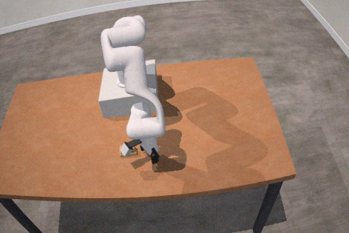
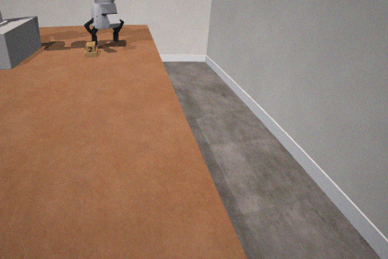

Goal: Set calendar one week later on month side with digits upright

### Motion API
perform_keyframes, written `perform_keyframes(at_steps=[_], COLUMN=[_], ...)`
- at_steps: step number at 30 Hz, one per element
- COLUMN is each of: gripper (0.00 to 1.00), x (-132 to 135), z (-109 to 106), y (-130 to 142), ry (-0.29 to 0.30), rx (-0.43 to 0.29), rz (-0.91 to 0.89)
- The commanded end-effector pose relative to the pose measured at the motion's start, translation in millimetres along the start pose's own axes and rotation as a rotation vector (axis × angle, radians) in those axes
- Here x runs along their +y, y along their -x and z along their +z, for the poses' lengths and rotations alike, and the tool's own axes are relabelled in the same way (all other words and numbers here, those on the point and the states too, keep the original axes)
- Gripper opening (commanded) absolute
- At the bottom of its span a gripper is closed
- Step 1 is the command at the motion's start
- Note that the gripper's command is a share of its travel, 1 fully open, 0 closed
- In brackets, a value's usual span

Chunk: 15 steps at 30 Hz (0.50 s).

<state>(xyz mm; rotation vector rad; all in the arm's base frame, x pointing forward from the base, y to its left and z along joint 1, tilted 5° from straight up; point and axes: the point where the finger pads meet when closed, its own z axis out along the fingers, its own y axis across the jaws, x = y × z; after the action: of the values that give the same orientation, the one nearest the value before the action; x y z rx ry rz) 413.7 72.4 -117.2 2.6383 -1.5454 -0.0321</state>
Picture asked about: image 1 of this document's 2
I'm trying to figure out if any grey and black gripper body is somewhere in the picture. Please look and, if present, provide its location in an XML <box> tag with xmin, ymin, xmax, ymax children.
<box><xmin>140</xmin><ymin>138</ymin><xmax>159</xmax><ymax>155</ymax></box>

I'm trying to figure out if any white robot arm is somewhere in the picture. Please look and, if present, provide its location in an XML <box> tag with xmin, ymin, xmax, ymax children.
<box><xmin>101</xmin><ymin>16</ymin><xmax>166</xmax><ymax>157</ymax></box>

